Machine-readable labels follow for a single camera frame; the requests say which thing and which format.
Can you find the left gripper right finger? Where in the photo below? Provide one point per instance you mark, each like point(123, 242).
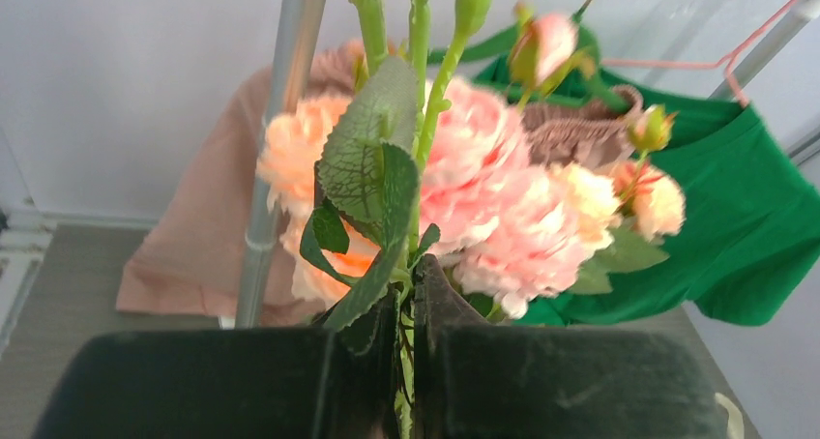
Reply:
point(475, 379)

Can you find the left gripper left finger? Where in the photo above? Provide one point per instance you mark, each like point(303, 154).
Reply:
point(283, 382)

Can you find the pink rose stem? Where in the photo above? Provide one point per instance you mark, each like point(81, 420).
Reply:
point(512, 227)
point(364, 228)

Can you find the peach rose stem with bud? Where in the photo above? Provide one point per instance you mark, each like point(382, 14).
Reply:
point(293, 144)

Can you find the cream printed ribbon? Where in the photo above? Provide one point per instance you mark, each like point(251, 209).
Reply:
point(735, 428)

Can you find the green t-shirt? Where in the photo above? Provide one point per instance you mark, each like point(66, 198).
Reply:
point(750, 233)

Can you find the pink shorts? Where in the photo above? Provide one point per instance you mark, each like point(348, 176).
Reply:
point(190, 263)

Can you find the pink clothes hanger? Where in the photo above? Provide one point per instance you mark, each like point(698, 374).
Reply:
point(742, 63)

